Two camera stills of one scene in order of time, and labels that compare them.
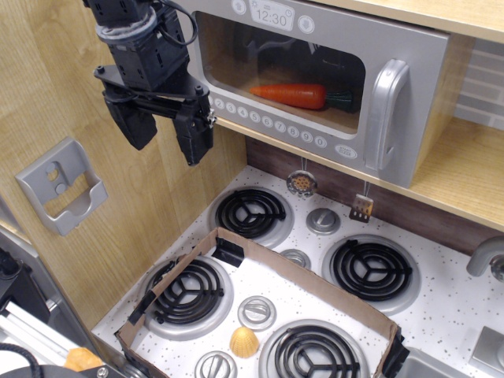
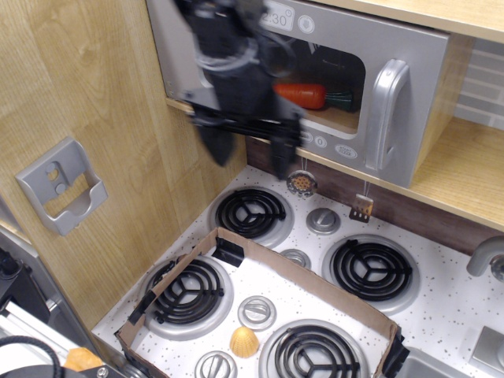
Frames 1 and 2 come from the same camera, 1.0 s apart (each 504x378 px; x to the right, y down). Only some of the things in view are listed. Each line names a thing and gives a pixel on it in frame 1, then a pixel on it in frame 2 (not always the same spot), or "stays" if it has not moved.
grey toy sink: [487, 353] stays
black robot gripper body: [150, 73] → [242, 95]
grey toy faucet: [488, 252] stays
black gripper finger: [140, 126] → [220, 142]
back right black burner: [370, 272] stays
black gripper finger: [194, 127] → [283, 152]
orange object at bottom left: [80, 359] stays
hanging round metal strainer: [302, 183] stays
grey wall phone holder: [50, 174] stays
